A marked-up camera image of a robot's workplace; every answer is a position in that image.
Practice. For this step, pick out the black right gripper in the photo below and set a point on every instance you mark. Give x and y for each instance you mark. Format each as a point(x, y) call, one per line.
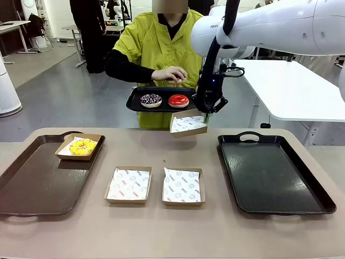
point(217, 90)

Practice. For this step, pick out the kraft paper box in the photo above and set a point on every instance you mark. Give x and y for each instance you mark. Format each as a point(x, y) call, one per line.
point(72, 157)
point(188, 134)
point(183, 204)
point(126, 201)

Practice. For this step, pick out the red glazed donut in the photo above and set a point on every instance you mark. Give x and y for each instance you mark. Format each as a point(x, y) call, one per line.
point(173, 102)

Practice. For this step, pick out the purple sprinkled chocolate donut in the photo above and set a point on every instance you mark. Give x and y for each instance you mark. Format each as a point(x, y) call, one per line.
point(145, 100)

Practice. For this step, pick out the small dark serving tray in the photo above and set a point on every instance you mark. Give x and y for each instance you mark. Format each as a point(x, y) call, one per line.
point(134, 102)

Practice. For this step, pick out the yellow sprinkled donut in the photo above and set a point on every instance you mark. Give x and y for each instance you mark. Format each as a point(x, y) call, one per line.
point(90, 148)

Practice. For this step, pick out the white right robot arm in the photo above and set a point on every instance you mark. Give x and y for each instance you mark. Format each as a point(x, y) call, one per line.
point(269, 27)

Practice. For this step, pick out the person's right forearm black sleeve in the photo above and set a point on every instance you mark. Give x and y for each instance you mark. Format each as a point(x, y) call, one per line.
point(129, 73)

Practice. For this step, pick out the large black plastic tray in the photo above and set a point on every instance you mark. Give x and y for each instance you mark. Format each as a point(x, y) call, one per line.
point(269, 175)

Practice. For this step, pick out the brown plastic tray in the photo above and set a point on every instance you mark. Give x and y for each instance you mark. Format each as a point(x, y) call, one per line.
point(40, 186)

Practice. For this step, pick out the person's right hand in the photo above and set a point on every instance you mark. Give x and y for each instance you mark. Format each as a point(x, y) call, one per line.
point(169, 75)

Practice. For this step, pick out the large white table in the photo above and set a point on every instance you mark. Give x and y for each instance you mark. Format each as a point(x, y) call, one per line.
point(291, 86)

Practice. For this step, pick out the person in yellow-green jacket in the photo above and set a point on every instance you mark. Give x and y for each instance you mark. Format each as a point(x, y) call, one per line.
point(151, 40)

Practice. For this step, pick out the background person in black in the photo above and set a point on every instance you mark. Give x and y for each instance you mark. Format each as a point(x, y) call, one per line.
point(89, 32)
point(200, 6)

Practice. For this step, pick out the wooden top desk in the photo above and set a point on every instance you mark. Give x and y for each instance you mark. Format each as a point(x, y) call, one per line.
point(72, 27)

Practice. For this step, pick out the white storage bin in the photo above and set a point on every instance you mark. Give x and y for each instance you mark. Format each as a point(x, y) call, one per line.
point(41, 43)

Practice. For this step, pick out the black backpack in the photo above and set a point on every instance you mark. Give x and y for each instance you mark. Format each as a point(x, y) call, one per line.
point(35, 25)

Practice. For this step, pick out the white cylindrical appliance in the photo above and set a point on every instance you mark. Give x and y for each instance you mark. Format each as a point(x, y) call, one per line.
point(8, 89)

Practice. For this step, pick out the white desk with grey legs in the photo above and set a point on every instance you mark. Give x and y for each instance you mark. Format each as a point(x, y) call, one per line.
point(10, 25)

